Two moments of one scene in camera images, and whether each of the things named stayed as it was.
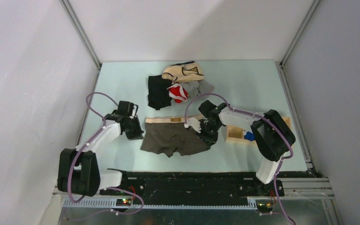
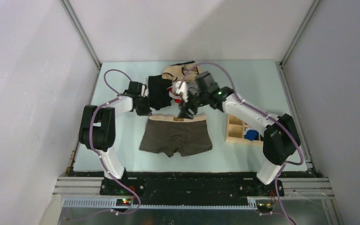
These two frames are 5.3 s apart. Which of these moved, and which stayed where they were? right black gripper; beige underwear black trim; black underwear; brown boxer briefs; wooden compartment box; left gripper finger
Moved: left gripper finger; right black gripper
Stayed: beige underwear black trim; wooden compartment box; black underwear; brown boxer briefs
